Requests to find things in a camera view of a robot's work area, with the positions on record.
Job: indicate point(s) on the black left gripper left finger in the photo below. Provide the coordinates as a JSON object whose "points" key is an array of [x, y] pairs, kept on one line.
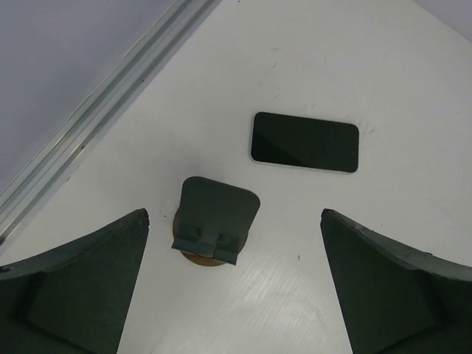
{"points": [[74, 298]]}

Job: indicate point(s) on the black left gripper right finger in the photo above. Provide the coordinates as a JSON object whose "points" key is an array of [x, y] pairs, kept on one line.
{"points": [[394, 298]]}

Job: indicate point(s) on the dark grey phone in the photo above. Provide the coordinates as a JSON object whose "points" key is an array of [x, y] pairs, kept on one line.
{"points": [[212, 222]]}

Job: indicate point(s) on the black phone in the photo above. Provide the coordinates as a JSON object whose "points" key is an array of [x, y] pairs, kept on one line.
{"points": [[305, 142]]}

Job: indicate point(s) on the aluminium frame rail left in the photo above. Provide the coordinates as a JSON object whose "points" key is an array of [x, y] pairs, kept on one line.
{"points": [[69, 69]]}

